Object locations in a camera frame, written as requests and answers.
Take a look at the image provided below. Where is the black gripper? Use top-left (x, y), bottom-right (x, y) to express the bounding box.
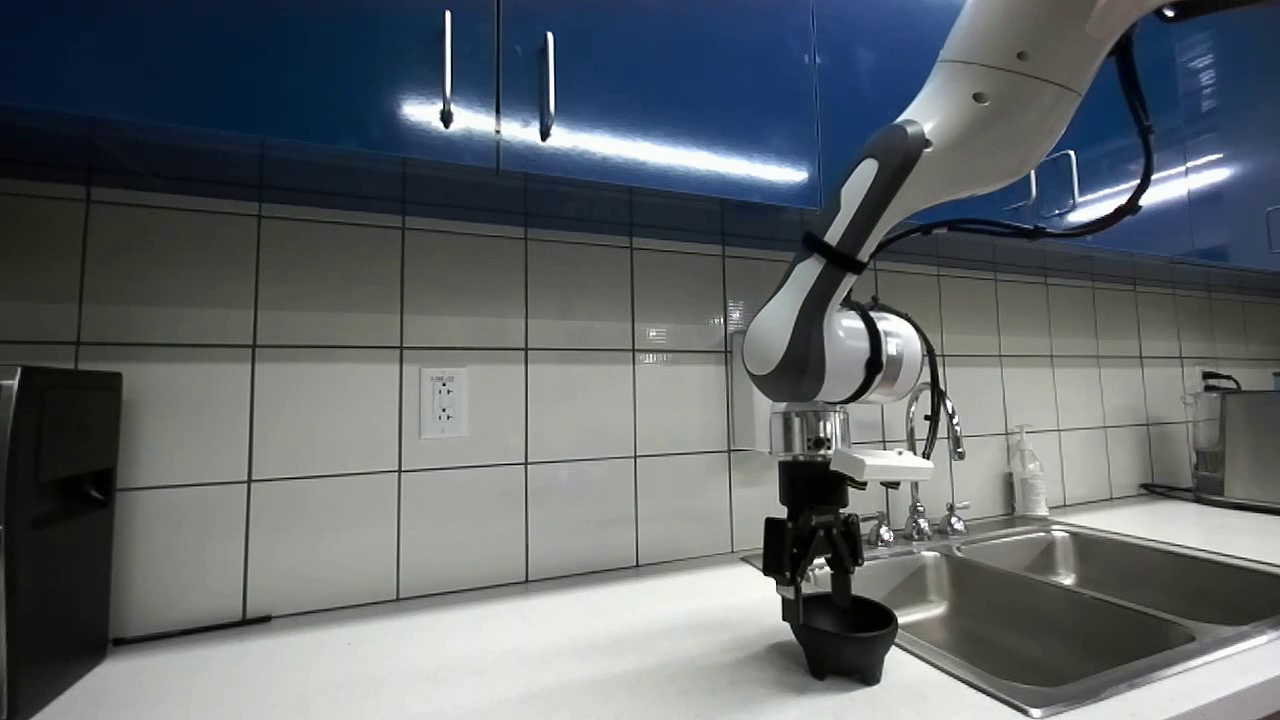
top-left (759, 458), bottom-right (869, 609)

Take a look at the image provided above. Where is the black bowl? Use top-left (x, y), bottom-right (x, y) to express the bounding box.
top-left (782, 591), bottom-right (903, 689)

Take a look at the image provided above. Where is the stainless steel double sink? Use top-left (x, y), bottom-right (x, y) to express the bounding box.
top-left (743, 516), bottom-right (1280, 720)

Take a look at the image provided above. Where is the chrome faucet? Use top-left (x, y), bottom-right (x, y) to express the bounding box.
top-left (903, 385), bottom-right (968, 543)

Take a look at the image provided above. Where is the clear soap pump bottle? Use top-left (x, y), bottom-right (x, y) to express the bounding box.
top-left (1012, 428), bottom-right (1056, 523)

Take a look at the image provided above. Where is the silver countertop appliance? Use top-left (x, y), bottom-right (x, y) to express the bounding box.
top-left (1190, 367), bottom-right (1280, 521)

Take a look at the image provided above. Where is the black coffee maker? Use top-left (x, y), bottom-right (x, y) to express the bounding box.
top-left (0, 364), bottom-right (127, 720)

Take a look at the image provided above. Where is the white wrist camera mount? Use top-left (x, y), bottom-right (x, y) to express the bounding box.
top-left (823, 446), bottom-right (942, 490)

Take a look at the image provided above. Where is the white wall soap dispenser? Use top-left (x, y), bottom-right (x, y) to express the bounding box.
top-left (729, 391), bottom-right (782, 461)

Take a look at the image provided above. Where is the white wall outlet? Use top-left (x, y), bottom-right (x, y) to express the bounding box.
top-left (422, 364), bottom-right (473, 440)

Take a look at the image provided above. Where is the silver cabinet door handle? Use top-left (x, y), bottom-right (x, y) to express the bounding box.
top-left (537, 29), bottom-right (559, 149)
top-left (1028, 145), bottom-right (1084, 208)
top-left (437, 10), bottom-right (462, 138)

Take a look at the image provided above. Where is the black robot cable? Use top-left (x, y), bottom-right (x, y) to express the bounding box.
top-left (872, 20), bottom-right (1162, 461)

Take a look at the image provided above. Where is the blue glossy wall cabinet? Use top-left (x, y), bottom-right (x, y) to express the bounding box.
top-left (0, 0), bottom-right (1280, 277)

